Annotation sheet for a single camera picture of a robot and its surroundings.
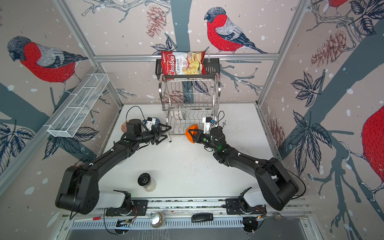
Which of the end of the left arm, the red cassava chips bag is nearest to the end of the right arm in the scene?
the end of the left arm

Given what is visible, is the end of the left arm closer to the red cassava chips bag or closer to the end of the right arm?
the end of the right arm

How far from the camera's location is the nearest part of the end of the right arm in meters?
0.64
